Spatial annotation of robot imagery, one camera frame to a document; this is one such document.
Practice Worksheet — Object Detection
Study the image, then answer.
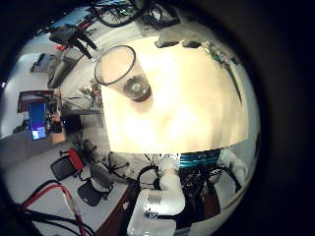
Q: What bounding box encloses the red brown wall cabinet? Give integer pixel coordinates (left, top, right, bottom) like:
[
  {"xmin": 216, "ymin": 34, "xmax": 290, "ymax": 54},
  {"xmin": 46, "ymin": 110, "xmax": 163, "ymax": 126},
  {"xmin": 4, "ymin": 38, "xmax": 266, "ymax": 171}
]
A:
[{"xmin": 17, "ymin": 89, "xmax": 55, "ymax": 114}]

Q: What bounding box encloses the blue lit computer monitor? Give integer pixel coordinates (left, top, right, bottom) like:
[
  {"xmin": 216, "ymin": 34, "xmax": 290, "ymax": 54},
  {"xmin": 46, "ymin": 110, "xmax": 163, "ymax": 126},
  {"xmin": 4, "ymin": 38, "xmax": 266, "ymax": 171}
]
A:
[{"xmin": 28, "ymin": 101, "xmax": 47, "ymax": 141}]

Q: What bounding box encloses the red floor cable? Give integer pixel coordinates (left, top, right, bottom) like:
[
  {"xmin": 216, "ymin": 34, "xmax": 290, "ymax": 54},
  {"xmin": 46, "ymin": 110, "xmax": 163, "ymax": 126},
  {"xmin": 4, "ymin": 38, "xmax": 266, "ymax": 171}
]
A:
[{"xmin": 19, "ymin": 183, "xmax": 87, "ymax": 236}]

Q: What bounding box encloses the black looped cable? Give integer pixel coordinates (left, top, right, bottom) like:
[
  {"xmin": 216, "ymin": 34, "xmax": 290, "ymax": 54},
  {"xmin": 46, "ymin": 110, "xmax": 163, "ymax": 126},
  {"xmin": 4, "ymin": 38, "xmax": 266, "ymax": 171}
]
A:
[{"xmin": 94, "ymin": 0, "xmax": 151, "ymax": 29}]

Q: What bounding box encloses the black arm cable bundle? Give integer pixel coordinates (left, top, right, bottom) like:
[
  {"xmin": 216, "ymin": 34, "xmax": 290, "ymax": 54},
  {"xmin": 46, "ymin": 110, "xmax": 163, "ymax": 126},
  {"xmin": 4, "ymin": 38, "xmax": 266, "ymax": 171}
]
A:
[
  {"xmin": 196, "ymin": 164, "xmax": 243, "ymax": 195},
  {"xmin": 135, "ymin": 164, "xmax": 162, "ymax": 192}
]

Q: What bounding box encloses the teal aluminium frame rail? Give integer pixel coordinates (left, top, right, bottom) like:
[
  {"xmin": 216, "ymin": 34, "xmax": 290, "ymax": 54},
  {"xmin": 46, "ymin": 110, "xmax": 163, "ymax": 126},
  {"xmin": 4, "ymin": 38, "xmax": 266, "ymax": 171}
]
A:
[{"xmin": 178, "ymin": 149, "xmax": 221, "ymax": 169}]

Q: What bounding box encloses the clear glass vase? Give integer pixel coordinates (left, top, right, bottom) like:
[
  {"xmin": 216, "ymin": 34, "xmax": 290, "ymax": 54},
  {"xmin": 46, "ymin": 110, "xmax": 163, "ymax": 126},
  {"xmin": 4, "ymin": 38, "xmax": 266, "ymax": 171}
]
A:
[{"xmin": 94, "ymin": 44, "xmax": 154, "ymax": 103}]

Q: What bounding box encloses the black office chair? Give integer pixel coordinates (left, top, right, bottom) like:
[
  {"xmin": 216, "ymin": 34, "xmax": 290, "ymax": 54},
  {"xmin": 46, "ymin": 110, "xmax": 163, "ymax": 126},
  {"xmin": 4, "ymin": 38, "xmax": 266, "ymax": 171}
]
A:
[{"xmin": 77, "ymin": 162, "xmax": 114, "ymax": 207}]

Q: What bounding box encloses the pink flower bunch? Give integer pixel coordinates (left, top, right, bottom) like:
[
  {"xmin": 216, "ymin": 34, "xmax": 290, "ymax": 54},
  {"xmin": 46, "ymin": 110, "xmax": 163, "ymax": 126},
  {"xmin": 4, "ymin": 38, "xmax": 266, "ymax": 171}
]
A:
[{"xmin": 79, "ymin": 79, "xmax": 103, "ymax": 108}]

